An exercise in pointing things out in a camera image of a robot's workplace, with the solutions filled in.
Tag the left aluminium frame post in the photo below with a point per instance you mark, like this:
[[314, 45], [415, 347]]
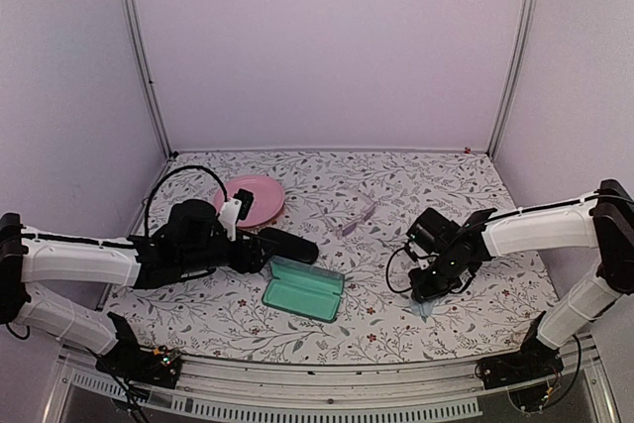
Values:
[[132, 19]]

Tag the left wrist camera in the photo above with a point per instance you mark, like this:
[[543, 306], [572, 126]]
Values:
[[234, 210]]

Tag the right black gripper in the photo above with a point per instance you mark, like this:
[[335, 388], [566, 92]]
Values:
[[423, 292]]

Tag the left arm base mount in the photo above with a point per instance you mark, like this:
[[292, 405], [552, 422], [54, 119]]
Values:
[[160, 366]]

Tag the right aluminium frame post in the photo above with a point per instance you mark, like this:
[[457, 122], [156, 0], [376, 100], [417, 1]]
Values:
[[521, 40]]

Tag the pink clear sunglasses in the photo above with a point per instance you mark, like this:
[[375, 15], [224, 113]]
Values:
[[346, 210]]

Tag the aluminium frame post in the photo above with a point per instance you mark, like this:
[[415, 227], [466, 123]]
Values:
[[521, 40], [132, 19]]

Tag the pink round plate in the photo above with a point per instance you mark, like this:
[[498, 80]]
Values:
[[269, 197]]

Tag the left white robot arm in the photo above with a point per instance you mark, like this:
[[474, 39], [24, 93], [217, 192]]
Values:
[[196, 239]]

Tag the black beige glasses case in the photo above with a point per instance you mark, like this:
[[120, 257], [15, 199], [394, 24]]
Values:
[[290, 246]]

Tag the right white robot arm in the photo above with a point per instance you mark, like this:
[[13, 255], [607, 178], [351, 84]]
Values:
[[601, 220]]

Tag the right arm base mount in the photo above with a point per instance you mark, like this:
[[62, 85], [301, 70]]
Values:
[[533, 360]]

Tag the front aluminium rail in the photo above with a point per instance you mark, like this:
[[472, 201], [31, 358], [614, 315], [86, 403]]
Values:
[[455, 390]]

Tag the grey marbled glasses case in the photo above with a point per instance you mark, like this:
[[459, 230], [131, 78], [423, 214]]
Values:
[[305, 290]]

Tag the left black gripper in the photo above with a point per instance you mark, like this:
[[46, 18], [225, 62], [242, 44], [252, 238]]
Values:
[[254, 263]]

